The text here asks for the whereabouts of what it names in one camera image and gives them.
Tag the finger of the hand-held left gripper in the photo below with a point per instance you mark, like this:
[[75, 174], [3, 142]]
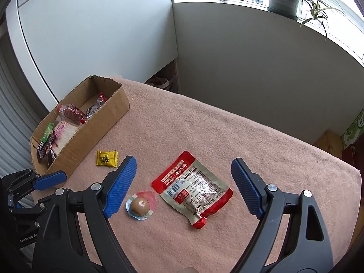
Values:
[[49, 180]]

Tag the cardboard box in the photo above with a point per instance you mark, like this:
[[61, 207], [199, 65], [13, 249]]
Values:
[[93, 130]]

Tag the green snack packet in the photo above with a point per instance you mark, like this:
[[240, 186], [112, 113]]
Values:
[[48, 132]]

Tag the potted spider plant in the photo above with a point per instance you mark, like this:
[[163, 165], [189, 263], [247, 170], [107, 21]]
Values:
[[284, 2]]

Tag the red and white pouch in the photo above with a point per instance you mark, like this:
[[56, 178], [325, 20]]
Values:
[[193, 187]]

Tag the dark red cabinet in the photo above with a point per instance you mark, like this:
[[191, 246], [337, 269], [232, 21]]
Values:
[[352, 157]]

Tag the white cabinet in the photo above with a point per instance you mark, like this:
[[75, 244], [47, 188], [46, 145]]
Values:
[[99, 34]]

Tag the packaged white bread slice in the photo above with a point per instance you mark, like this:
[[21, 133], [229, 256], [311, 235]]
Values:
[[66, 133]]

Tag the white ribbed shutter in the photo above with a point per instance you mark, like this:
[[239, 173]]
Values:
[[17, 119]]

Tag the basket with shoes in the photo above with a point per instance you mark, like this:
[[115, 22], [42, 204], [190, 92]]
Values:
[[163, 82]]

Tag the green printed carton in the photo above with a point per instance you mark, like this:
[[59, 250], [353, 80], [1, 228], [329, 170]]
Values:
[[354, 132]]

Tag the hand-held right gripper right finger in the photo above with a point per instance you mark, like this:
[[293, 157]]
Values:
[[246, 186]]

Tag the dark red snack packet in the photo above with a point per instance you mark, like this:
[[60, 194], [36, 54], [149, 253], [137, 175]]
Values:
[[52, 151]]

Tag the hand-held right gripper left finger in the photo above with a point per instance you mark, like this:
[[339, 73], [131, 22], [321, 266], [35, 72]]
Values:
[[119, 186]]

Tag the brown jelly cup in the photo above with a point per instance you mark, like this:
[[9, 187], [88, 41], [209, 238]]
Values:
[[140, 206]]

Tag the yellow candy packet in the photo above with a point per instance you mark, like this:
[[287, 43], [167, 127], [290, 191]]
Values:
[[106, 158]]

